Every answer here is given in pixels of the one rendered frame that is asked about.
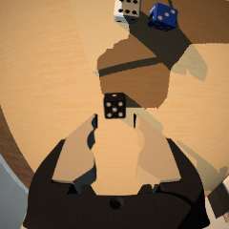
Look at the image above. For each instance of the white die with black pips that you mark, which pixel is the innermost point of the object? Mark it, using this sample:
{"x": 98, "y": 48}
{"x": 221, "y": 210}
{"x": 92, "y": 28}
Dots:
{"x": 127, "y": 11}

